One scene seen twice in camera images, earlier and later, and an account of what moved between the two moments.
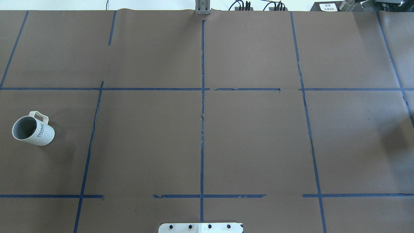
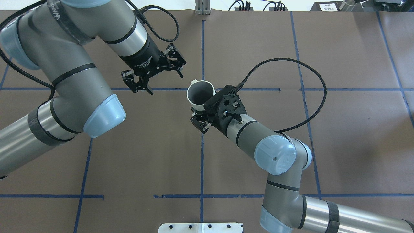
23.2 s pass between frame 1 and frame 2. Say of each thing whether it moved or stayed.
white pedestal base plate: stayed
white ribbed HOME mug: moved
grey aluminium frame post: stayed
